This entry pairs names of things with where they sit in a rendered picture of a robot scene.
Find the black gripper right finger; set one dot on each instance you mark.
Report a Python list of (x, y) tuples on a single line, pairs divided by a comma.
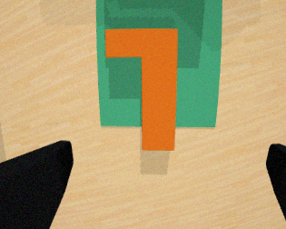
[(276, 166)]

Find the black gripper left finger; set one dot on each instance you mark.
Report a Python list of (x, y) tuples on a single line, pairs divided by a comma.
[(32, 186)]

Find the orange l-shaped part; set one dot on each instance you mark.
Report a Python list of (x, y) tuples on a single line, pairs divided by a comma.
[(158, 48)]

